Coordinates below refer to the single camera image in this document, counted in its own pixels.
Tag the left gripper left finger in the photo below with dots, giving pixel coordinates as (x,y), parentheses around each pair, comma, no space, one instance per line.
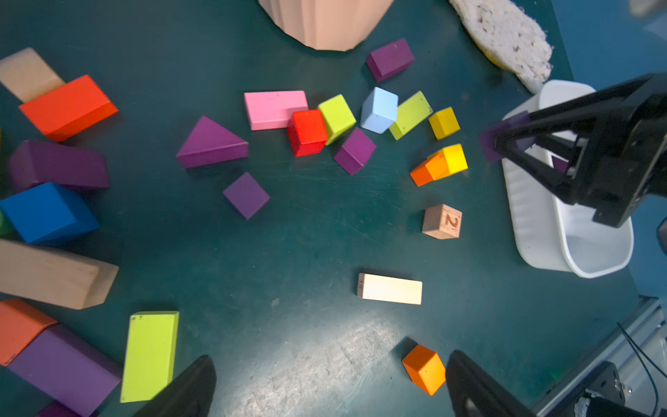
(190,394)

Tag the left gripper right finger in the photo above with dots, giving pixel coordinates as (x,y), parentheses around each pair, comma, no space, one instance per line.
(475,393)

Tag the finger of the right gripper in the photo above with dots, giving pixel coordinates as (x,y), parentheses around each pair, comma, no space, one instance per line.
(538,165)
(577,111)

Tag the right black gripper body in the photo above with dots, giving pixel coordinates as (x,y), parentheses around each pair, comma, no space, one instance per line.
(622,150)

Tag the white storage bin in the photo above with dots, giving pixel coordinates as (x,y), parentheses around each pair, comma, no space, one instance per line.
(556,236)

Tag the lime green bar block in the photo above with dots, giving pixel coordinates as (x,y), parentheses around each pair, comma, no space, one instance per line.
(150,355)

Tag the orange cube block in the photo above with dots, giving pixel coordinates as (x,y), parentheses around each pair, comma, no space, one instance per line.
(425,369)

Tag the yellow cube lower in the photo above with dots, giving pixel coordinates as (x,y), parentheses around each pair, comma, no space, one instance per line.
(455,160)

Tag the white knit work glove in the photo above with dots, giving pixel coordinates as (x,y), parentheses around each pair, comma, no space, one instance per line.
(508,38)

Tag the wooden number cube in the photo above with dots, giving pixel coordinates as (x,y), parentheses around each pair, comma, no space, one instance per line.
(442,222)

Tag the small orange block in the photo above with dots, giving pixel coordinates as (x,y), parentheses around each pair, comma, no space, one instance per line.
(432,169)

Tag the yellow cube upper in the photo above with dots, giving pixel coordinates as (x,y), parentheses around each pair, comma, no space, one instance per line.
(444,123)

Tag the small purple block left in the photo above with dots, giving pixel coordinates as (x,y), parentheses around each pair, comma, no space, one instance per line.
(56,409)

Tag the purple long block left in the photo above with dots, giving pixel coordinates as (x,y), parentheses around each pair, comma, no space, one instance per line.
(68,369)

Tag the pale wooden long block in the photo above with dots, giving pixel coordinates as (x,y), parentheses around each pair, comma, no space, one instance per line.
(389,289)

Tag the lime green long block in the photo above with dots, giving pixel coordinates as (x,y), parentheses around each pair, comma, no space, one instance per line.
(411,113)

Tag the orange block left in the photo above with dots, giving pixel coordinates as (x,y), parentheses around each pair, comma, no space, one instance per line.
(20,325)

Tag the light blue cube block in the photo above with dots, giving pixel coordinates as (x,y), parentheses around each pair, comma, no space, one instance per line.
(379,111)

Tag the tan wooden block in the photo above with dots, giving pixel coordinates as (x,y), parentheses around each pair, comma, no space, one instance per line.
(54,276)

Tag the purple cube small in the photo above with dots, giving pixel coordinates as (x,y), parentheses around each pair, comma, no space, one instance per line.
(246,195)

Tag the lime green cube block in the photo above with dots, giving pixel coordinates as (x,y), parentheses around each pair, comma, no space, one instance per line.
(337,116)

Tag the green cylinder block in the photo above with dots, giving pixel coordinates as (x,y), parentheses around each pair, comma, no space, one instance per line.
(6,228)

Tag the purple triangle prism block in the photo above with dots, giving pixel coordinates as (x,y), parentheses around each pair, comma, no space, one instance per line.
(210,143)

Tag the red cube block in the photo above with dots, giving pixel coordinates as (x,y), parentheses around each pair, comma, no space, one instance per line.
(307,133)

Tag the pink flower pot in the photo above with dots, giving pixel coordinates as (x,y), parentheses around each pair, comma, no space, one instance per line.
(336,25)

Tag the purple block by blue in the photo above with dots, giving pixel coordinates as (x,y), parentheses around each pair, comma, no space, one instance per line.
(34,163)

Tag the pink rectangular block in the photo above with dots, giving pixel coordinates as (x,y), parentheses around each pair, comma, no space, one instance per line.
(270,110)

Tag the red rectangular block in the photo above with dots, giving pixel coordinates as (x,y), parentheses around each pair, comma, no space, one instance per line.
(69,109)

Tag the small tan arch block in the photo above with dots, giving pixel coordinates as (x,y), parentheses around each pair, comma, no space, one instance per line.
(27,76)

